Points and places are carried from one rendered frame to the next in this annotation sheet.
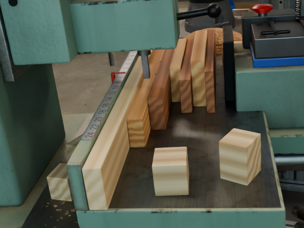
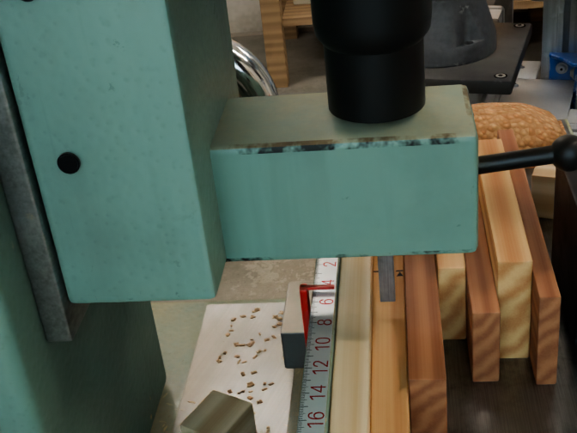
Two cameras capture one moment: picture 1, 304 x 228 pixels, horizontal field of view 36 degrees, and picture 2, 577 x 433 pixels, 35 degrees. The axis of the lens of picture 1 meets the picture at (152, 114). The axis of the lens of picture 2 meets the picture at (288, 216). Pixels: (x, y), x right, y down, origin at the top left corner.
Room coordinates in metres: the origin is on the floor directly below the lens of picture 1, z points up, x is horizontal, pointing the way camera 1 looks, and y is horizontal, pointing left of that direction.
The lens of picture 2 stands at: (0.19, 0.07, 1.27)
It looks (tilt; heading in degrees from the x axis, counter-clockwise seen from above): 30 degrees down; 358
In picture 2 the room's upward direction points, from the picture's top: 7 degrees counter-clockwise
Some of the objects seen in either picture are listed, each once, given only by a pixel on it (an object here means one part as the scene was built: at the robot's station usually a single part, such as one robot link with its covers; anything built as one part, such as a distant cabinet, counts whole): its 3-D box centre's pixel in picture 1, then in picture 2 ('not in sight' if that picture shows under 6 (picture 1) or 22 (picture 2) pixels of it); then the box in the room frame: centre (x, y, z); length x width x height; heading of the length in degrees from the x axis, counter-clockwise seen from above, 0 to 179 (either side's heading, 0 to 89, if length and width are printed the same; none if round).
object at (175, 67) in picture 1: (180, 67); (445, 238); (0.73, -0.05, 0.93); 0.16 x 0.02 x 0.06; 170
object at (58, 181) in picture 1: (65, 182); not in sight; (0.60, 0.14, 0.82); 0.04 x 0.03 x 0.04; 159
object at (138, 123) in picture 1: (160, 64); (388, 216); (0.79, -0.02, 0.92); 0.54 x 0.02 x 0.04; 170
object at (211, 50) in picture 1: (211, 66); (523, 240); (0.71, -0.10, 0.93); 0.22 x 0.01 x 0.06; 170
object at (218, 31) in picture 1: (211, 38); (488, 127); (0.92, -0.14, 0.92); 0.14 x 0.09 x 0.04; 80
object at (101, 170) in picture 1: (140, 82); (358, 286); (0.69, 0.01, 0.93); 0.60 x 0.02 x 0.05; 170
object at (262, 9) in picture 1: (262, 8); not in sight; (0.70, -0.18, 1.02); 0.03 x 0.03 x 0.01
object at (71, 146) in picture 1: (83, 149); (219, 431); (0.69, 0.12, 0.82); 0.04 x 0.03 x 0.03; 143
